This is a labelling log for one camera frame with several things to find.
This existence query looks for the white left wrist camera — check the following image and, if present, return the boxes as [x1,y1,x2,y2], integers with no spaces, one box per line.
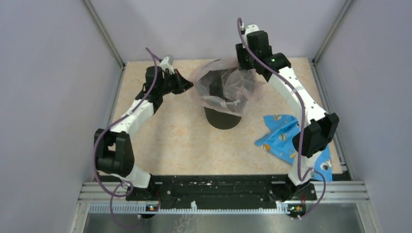
[159,55,175,75]

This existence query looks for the blue cartoon printed bag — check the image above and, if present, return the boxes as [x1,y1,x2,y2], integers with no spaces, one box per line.
[255,115,332,182]

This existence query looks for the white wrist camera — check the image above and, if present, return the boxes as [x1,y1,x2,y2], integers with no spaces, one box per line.
[240,23,260,48]
[159,55,175,75]

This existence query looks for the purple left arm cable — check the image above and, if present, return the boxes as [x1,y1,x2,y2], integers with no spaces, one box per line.
[92,47,162,230]

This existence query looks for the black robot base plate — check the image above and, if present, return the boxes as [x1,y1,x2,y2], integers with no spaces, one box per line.
[126,175,317,210]

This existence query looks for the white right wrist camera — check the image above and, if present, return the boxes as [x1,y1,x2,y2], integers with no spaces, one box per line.
[240,23,260,48]

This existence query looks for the white slotted cable duct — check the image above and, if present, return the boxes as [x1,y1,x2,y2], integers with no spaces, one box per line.
[89,201,290,215]

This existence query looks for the black plastic trash bin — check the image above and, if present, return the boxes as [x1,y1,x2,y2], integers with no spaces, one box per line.
[204,107,242,130]

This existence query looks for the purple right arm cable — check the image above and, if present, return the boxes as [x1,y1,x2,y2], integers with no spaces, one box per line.
[237,17,326,219]

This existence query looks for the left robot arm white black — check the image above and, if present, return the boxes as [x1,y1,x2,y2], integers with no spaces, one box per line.
[94,66,194,201]

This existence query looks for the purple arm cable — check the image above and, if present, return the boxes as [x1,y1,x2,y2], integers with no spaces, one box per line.
[92,47,162,230]
[237,17,326,219]

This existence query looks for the translucent pink trash bag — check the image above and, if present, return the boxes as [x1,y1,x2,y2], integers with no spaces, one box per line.
[189,58,266,117]

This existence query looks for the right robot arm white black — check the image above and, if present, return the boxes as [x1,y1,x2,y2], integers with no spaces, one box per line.
[236,25,339,200]

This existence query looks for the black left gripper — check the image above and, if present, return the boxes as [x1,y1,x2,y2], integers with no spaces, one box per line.
[158,68,193,96]

